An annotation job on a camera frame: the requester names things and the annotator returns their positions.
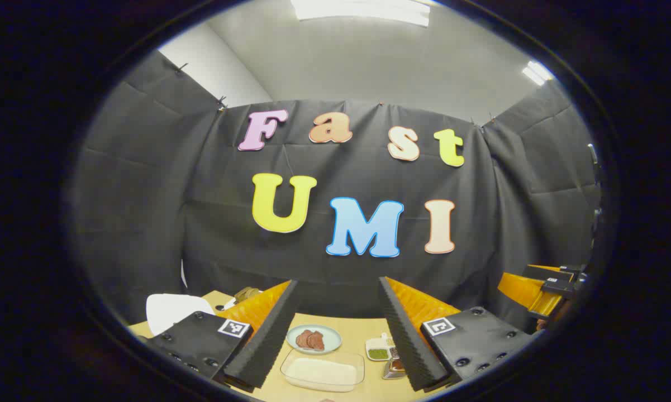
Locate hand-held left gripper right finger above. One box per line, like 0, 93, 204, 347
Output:
378, 276, 537, 393

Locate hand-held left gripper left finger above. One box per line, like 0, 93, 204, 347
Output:
145, 279, 301, 391

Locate metal chopstick holder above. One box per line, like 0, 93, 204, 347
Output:
381, 357, 407, 380

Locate white rice cooker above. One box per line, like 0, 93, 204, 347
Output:
146, 294, 216, 336

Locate white divided dish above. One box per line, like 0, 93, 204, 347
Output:
365, 333, 394, 362

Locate clear plastic tray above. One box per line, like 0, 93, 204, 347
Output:
280, 349, 365, 393

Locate brown meat slices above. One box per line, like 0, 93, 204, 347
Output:
296, 329, 326, 351

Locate light green plate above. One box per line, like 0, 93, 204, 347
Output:
287, 325, 342, 355

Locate black backdrop cloth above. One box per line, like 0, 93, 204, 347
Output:
70, 50, 603, 330

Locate small ceiling light panel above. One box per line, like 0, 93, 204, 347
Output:
522, 60, 554, 85

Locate large ceiling light panel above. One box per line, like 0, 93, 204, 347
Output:
291, 0, 431, 27

